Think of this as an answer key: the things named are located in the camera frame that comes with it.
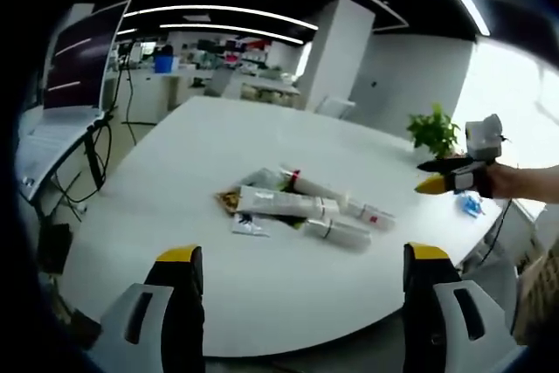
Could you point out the black tripod stand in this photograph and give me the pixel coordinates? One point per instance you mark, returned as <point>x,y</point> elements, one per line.
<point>128,93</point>

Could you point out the white skincare sachet dark print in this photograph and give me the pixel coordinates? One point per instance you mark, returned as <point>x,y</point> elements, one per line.
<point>250,225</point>

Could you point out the person's tan patterned clothing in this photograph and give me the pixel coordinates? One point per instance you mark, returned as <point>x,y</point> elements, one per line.
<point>539,299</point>

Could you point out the blue plastic wrapper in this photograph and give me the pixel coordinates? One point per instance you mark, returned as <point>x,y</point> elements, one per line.
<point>471,206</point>

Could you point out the plain white skincare bottle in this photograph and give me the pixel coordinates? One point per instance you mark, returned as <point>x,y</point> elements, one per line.
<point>338,233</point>

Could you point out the white skincare bottle red label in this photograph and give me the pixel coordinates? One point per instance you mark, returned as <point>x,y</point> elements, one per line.
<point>371,215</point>

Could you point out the white keyboard tray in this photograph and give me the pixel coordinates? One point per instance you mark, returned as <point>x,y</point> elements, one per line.
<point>52,150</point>

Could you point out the white skincare tube red band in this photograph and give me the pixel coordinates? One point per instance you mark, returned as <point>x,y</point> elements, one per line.
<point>312,185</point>

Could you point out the black box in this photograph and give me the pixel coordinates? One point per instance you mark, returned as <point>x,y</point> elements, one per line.
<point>55,248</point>

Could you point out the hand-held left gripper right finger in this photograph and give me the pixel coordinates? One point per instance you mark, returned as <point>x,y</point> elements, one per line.
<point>458,312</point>

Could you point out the grey skincare sachet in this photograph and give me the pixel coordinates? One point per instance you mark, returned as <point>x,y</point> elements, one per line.
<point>262,177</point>

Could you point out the long white skincare tube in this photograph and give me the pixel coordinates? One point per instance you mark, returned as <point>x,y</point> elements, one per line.
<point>284,201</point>

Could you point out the grey chair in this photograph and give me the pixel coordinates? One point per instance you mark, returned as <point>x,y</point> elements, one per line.
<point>498,285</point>

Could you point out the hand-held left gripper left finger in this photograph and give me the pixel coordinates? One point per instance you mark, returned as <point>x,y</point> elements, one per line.
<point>144,312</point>

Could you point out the brown patterned skincare sachet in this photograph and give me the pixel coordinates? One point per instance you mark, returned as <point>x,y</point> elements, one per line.
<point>228,202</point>

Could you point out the blue storage bin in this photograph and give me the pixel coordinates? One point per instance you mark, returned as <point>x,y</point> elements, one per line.
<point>163,64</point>

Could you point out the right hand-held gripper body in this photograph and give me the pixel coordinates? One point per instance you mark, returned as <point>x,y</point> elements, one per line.
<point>484,137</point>

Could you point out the green skincare sachet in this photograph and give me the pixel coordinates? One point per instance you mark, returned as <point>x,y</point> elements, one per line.
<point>296,223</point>

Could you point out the large display screen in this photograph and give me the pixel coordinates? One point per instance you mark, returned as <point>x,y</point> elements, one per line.
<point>80,63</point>

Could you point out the green potted plant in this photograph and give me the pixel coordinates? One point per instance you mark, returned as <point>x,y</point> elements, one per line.
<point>436,133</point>

